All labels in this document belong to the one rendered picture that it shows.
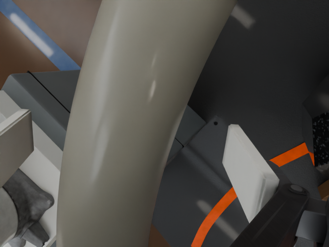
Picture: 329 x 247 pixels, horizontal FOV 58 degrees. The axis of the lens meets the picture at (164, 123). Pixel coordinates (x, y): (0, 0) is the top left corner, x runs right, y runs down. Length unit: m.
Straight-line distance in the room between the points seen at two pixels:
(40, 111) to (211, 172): 0.92
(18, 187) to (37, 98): 0.20
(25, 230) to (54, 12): 1.23
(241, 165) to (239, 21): 1.17
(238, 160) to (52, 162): 0.53
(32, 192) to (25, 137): 0.50
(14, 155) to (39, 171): 0.50
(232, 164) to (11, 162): 0.13
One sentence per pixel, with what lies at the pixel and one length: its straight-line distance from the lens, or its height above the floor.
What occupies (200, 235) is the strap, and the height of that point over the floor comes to 0.02.
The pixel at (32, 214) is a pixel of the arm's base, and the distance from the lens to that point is 0.72.
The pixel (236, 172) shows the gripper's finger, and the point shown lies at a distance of 0.18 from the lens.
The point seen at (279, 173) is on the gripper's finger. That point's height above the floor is 1.17.
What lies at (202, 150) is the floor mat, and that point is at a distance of 1.40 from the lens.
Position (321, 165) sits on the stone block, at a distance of 0.79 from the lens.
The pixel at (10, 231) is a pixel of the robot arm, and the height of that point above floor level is 0.93.
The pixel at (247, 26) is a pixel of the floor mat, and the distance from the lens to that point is 1.32.
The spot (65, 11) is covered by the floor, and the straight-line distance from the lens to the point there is 1.68.
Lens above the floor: 1.33
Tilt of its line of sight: 67 degrees down
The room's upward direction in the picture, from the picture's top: 121 degrees counter-clockwise
